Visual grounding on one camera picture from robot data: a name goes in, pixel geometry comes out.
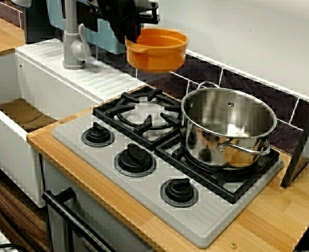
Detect grey stove top plate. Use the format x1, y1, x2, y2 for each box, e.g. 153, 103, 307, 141
51, 86, 285, 249

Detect black stove knob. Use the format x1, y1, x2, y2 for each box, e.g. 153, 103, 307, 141
113, 143, 155, 177
159, 177, 199, 208
81, 122, 115, 148

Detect teal box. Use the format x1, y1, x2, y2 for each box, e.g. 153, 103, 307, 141
46, 0, 126, 55

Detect grey toy faucet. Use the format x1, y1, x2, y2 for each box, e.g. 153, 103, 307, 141
62, 0, 88, 70

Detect white oven cabinet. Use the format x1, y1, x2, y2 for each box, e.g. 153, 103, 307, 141
39, 154, 157, 252

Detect wooden countertop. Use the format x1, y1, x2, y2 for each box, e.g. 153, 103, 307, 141
26, 83, 309, 252

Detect black burner grate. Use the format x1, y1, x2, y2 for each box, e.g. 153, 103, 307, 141
155, 141, 281, 205
92, 86, 183, 151

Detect wooden table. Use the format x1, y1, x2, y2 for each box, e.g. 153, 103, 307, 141
0, 10, 27, 56

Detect stainless steel pot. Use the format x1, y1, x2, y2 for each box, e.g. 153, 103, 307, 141
180, 81, 278, 172

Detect orange plastic pot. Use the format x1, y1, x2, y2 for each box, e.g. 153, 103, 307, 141
124, 28, 189, 74

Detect white toy sink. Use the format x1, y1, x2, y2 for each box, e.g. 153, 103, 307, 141
0, 38, 147, 208

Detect black floor cable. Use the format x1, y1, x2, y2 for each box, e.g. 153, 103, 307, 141
0, 243, 23, 252

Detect black oven door handle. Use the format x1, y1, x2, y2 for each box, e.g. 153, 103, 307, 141
41, 187, 116, 252

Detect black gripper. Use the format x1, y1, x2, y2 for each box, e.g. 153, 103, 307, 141
99, 0, 161, 45

